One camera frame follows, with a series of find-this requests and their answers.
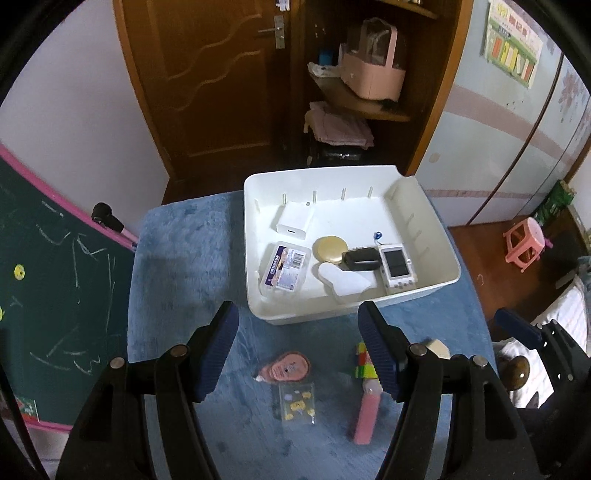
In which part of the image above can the white handheld game console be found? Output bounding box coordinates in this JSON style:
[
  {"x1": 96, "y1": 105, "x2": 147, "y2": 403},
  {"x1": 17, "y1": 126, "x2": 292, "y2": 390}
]
[{"x1": 378, "y1": 243, "x2": 417, "y2": 296}]

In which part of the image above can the metal door handle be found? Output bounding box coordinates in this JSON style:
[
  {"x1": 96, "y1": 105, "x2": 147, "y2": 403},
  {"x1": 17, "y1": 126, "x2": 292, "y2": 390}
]
[{"x1": 257, "y1": 15, "x2": 286, "y2": 49}]

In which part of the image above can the gold round compact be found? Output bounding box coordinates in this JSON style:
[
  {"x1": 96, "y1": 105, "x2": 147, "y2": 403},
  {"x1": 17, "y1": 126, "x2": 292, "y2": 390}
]
[{"x1": 312, "y1": 236, "x2": 348, "y2": 266}]

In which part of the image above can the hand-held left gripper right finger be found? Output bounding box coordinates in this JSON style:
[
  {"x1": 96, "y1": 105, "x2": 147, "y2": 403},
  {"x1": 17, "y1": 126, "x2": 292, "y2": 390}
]
[{"x1": 358, "y1": 301, "x2": 543, "y2": 480}]

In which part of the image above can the green printed bag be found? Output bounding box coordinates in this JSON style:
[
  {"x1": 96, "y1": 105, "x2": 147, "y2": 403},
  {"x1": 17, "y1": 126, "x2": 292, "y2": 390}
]
[{"x1": 531, "y1": 180, "x2": 573, "y2": 227}]

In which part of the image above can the clear sticker packet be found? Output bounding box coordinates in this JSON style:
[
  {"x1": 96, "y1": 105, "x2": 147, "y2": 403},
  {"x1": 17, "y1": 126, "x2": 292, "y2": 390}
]
[{"x1": 278, "y1": 381, "x2": 317, "y2": 425}]

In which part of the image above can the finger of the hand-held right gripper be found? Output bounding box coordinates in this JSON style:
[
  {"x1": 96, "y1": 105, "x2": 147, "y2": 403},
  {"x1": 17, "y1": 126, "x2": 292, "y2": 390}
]
[{"x1": 494, "y1": 309, "x2": 561, "y2": 370}]

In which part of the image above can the black small case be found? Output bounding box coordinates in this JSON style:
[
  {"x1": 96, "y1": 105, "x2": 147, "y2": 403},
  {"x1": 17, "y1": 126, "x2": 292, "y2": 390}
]
[{"x1": 342, "y1": 247, "x2": 382, "y2": 271}]

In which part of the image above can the pink handled basket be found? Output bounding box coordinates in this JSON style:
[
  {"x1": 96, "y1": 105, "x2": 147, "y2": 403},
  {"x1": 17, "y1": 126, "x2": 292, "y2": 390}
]
[{"x1": 339, "y1": 18, "x2": 408, "y2": 101}]

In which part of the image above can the blue fuzzy mat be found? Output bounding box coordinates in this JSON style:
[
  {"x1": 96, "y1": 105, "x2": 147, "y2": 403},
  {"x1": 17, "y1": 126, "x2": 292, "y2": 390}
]
[{"x1": 127, "y1": 191, "x2": 497, "y2": 480}]

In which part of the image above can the wooden corner shelf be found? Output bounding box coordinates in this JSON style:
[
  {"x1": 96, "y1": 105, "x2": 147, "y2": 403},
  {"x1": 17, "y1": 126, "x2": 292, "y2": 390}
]
[{"x1": 295, "y1": 0, "x2": 476, "y2": 176}]

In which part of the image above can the green chalkboard pink frame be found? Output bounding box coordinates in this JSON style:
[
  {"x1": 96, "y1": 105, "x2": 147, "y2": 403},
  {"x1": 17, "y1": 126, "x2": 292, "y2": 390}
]
[{"x1": 0, "y1": 145, "x2": 139, "y2": 432}]

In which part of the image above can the black bag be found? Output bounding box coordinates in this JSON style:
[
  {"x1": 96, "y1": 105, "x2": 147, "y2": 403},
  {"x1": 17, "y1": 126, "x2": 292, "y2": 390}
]
[{"x1": 307, "y1": 143, "x2": 370, "y2": 167}]

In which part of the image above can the folded pink cloth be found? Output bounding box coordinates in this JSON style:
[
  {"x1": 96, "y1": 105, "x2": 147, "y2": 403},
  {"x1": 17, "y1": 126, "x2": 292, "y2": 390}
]
[{"x1": 304, "y1": 102, "x2": 375, "y2": 148}]

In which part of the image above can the pink plastic stool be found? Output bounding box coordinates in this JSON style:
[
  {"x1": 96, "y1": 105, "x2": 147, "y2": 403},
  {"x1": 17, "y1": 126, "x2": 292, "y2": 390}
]
[{"x1": 503, "y1": 218, "x2": 555, "y2": 271}]

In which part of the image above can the white charger plug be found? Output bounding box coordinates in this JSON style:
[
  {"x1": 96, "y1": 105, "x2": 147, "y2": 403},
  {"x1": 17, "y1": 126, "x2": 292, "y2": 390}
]
[{"x1": 276, "y1": 202, "x2": 316, "y2": 241}]

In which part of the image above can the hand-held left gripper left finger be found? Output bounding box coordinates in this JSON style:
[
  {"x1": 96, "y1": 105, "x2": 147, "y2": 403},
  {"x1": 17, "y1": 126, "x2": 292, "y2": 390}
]
[{"x1": 55, "y1": 301, "x2": 240, "y2": 480}]

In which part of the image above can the beige plastic piece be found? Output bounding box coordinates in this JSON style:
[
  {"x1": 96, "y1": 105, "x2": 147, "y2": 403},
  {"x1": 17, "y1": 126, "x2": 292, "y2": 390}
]
[{"x1": 424, "y1": 338, "x2": 451, "y2": 361}]

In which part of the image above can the colourful puzzle cube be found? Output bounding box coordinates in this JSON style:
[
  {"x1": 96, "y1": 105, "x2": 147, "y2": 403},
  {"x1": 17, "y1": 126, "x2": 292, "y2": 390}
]
[{"x1": 353, "y1": 342, "x2": 382, "y2": 380}]

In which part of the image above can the clear labelled plastic box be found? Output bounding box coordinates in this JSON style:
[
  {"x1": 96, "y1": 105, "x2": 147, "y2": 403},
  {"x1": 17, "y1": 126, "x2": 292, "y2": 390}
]
[{"x1": 260, "y1": 241, "x2": 311, "y2": 296}]

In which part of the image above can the wall poster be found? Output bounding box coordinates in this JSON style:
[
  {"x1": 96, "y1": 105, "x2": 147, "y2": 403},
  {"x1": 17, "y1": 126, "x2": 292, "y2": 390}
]
[{"x1": 484, "y1": 0, "x2": 543, "y2": 89}]

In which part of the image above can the brown wooden door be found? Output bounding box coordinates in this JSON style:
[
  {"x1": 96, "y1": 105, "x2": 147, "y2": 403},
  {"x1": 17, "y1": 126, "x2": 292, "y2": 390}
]
[{"x1": 113, "y1": 0, "x2": 296, "y2": 204}]

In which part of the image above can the white plastic storage bin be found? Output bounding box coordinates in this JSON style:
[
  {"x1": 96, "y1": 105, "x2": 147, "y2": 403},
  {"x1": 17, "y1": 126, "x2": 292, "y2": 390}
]
[{"x1": 243, "y1": 165, "x2": 462, "y2": 326}]

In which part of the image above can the pink correction tape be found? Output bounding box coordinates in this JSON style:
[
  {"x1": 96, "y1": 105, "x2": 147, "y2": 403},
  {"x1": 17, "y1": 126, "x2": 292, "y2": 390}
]
[{"x1": 253, "y1": 351, "x2": 311, "y2": 384}]

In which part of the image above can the pale sliding wardrobe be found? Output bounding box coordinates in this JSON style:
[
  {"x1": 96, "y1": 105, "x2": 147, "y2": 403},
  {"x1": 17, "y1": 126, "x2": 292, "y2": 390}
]
[{"x1": 416, "y1": 0, "x2": 591, "y2": 227}]

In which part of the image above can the white crumpled packet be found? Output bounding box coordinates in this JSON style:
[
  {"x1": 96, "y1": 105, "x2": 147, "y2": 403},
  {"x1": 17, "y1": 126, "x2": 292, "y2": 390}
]
[{"x1": 308, "y1": 62, "x2": 342, "y2": 79}]

